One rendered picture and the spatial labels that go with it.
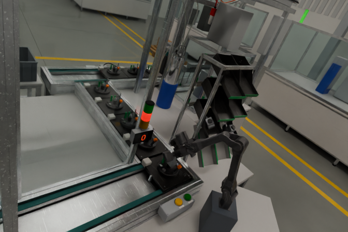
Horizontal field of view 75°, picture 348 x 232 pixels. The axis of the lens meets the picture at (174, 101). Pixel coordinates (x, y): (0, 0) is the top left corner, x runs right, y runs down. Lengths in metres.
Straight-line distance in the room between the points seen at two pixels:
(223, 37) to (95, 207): 1.84
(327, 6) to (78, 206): 9.73
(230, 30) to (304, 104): 3.07
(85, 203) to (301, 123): 4.46
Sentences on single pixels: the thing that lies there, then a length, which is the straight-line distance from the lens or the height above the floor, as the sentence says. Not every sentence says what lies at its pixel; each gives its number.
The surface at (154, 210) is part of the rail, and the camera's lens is 1.33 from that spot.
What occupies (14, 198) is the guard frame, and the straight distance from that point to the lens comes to 0.71.
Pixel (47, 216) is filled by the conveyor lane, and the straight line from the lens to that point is 1.28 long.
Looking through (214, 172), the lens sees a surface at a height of 0.86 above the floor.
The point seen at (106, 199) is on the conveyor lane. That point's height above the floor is 0.92.
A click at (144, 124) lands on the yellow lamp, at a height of 1.29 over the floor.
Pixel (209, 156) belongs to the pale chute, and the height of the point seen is 1.03.
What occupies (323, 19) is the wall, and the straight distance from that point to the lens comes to 10.03.
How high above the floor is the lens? 1.98
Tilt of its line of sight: 27 degrees down
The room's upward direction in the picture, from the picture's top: 19 degrees clockwise
